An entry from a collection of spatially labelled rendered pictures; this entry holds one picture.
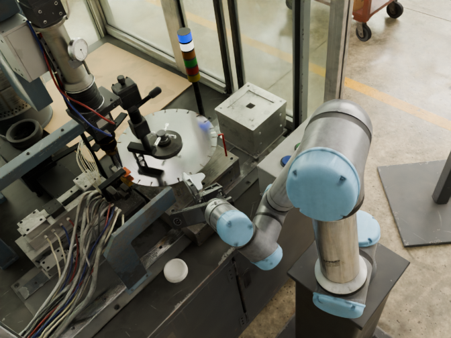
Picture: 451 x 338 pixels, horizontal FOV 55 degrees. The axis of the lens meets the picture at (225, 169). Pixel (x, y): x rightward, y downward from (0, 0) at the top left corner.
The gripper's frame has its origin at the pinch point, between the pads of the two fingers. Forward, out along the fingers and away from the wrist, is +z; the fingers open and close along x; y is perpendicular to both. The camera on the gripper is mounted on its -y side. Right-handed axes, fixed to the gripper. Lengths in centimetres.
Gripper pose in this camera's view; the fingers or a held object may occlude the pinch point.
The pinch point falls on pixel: (190, 196)
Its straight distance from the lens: 129.3
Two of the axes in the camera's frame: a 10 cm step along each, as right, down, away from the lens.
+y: 8.8, -4.1, 2.3
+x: -3.3, -8.9, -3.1
